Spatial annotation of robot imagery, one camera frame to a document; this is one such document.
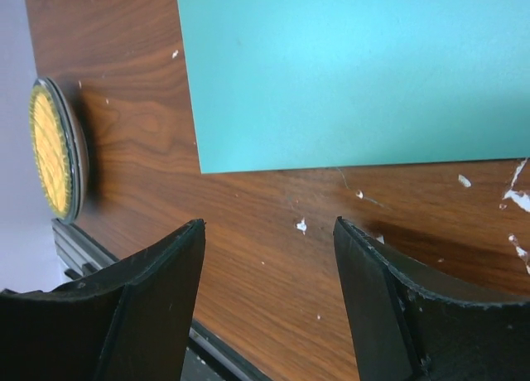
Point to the aluminium frame rail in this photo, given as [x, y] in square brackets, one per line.
[153, 335]

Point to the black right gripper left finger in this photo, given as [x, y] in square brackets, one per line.
[56, 335]

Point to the round green yellow plate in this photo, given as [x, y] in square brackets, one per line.
[60, 149]

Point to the teal paper folder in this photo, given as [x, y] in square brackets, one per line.
[292, 84]

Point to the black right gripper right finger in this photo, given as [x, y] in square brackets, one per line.
[409, 321]

